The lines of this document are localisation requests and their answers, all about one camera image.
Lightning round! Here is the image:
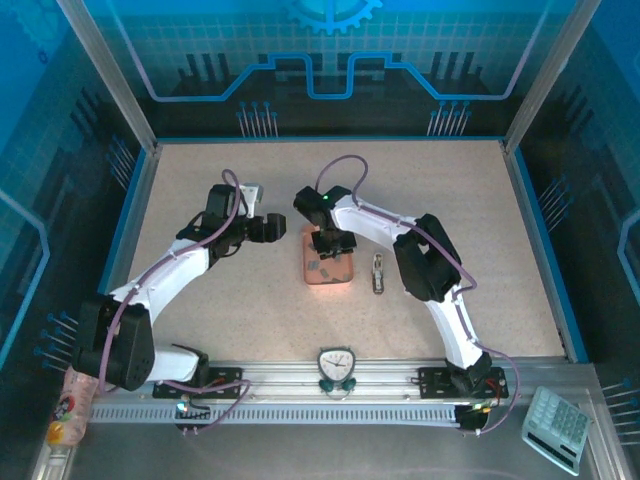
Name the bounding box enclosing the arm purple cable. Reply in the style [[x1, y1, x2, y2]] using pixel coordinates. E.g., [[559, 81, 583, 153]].
[[98, 168, 251, 436], [317, 153, 521, 436]]

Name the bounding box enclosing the blue table rim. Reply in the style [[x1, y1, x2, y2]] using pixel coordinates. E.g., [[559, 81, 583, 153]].
[[157, 134, 506, 146]]

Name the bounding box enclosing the black controller board with LEDs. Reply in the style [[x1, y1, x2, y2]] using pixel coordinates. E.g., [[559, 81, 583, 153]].
[[453, 399, 501, 436], [173, 397, 214, 436]]

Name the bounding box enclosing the white teal alarm clock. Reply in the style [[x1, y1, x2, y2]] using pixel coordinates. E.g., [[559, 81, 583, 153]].
[[317, 346, 357, 401]]

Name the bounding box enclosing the aluminium frame extrusion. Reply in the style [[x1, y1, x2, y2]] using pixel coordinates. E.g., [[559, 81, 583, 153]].
[[29, 442, 79, 480]]

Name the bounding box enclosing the blue printed enclosure panel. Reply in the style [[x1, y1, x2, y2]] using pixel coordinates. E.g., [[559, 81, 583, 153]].
[[514, 0, 640, 451], [82, 0, 571, 139], [0, 0, 146, 480]]

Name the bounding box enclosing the aluminium frame post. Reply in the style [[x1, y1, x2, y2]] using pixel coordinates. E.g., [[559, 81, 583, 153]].
[[501, 0, 599, 155], [54, 0, 164, 156]]

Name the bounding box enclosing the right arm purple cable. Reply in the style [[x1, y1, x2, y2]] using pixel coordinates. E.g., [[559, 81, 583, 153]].
[[317, 153, 521, 436]]

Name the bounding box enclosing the pink plastic tray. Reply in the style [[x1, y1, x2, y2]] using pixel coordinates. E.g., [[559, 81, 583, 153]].
[[299, 224, 357, 287]]

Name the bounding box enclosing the light green calculator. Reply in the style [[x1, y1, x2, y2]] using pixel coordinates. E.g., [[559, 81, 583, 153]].
[[520, 385, 592, 476]]

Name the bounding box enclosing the grey slotted cable duct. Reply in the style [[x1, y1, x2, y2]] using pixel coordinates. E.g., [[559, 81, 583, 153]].
[[88, 402, 464, 427]]

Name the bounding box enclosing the clear plastic bottle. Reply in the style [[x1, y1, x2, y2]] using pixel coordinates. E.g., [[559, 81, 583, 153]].
[[46, 369, 101, 449]]

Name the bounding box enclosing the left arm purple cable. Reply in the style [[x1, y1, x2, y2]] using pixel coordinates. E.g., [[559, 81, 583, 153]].
[[98, 168, 251, 436]]

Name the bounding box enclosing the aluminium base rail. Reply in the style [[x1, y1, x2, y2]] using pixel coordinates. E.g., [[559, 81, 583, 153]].
[[92, 357, 601, 409]]

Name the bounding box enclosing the aluminium blue side rail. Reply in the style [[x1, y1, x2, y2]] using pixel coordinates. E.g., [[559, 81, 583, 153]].
[[97, 142, 164, 321], [501, 142, 591, 365]]

